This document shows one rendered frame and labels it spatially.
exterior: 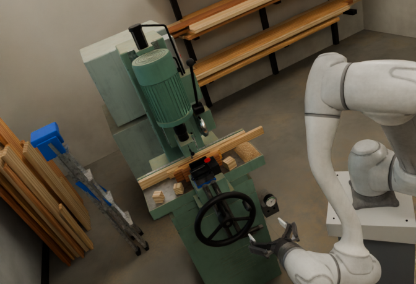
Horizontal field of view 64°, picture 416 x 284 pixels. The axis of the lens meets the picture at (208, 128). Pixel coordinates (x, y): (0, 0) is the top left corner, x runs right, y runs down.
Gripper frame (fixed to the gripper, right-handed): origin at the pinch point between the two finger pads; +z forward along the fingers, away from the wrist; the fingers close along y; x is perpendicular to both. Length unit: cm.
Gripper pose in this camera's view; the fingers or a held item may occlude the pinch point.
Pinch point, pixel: (265, 229)
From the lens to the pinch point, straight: 140.1
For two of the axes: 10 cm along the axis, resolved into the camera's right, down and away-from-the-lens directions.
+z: -2.1, -1.0, 9.7
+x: 3.9, 9.0, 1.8
